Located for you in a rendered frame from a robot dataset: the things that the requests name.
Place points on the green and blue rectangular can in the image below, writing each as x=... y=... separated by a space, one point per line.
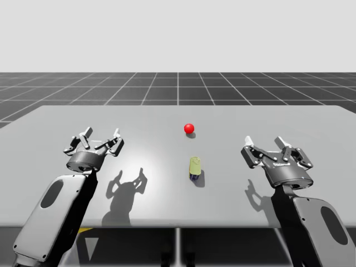
x=195 y=165

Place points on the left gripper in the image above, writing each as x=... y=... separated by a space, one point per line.
x=84 y=161

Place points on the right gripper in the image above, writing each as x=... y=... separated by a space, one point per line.
x=286 y=175

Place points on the red ball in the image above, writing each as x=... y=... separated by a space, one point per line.
x=189 y=128

